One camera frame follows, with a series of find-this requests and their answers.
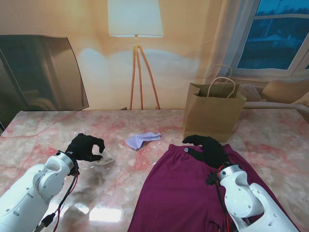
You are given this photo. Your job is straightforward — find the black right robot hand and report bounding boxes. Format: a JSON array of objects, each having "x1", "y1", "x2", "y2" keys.
[{"x1": 182, "y1": 134, "x2": 230, "y2": 169}]

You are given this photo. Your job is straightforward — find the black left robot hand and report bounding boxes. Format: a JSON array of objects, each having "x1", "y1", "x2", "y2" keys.
[{"x1": 65, "y1": 133, "x2": 106, "y2": 162}]

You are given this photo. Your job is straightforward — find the cream white sock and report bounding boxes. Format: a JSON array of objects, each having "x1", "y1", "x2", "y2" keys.
[{"x1": 93, "y1": 156, "x2": 115, "y2": 165}]

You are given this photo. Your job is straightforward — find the kraft paper bag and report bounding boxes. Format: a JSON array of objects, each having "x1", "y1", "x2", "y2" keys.
[{"x1": 183, "y1": 64, "x2": 247, "y2": 143}]

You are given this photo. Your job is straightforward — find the maroon shorts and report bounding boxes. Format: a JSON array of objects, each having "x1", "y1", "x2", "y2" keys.
[{"x1": 127, "y1": 143, "x2": 288, "y2": 232}]

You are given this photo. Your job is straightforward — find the lavender sock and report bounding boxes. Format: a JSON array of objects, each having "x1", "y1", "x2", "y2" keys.
[{"x1": 126, "y1": 131, "x2": 162, "y2": 152}]

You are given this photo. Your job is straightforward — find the knitted beige pillow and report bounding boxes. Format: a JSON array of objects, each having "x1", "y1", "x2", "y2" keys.
[{"x1": 238, "y1": 84, "x2": 264, "y2": 102}]

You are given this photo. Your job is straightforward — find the dark framed mirror panel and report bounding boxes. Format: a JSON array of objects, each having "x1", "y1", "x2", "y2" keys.
[{"x1": 0, "y1": 34, "x2": 89, "y2": 112}]

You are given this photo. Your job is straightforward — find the smooth beige cushion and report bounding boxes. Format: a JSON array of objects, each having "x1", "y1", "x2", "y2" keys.
[{"x1": 262, "y1": 79, "x2": 309, "y2": 103}]

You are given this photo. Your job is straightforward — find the sheer beige curtain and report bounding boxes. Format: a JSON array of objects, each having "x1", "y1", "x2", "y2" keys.
[{"x1": 197, "y1": 0, "x2": 261, "y2": 80}]

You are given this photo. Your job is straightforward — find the white framed window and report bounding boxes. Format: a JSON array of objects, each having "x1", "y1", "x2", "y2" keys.
[{"x1": 235, "y1": 0, "x2": 309, "y2": 72}]

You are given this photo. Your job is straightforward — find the white shade tripod floor lamp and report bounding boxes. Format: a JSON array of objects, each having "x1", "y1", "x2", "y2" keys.
[{"x1": 107, "y1": 0, "x2": 164, "y2": 111}]

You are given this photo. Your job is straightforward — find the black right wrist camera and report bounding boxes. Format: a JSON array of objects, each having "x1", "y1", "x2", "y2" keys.
[{"x1": 204, "y1": 173, "x2": 219, "y2": 186}]

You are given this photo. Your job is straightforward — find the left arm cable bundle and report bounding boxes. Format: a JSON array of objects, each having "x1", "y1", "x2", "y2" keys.
[{"x1": 36, "y1": 164, "x2": 80, "y2": 232}]

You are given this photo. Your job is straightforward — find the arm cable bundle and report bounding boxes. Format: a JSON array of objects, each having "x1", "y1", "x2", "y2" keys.
[
  {"x1": 214, "y1": 183, "x2": 237, "y2": 232},
  {"x1": 36, "y1": 164, "x2": 80, "y2": 232}
]

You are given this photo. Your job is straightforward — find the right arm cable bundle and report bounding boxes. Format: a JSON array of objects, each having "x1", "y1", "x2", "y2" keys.
[{"x1": 214, "y1": 183, "x2": 237, "y2": 232}]

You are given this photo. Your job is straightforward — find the beige sofa frame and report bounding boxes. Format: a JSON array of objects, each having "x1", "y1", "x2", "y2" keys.
[{"x1": 242, "y1": 101, "x2": 309, "y2": 116}]

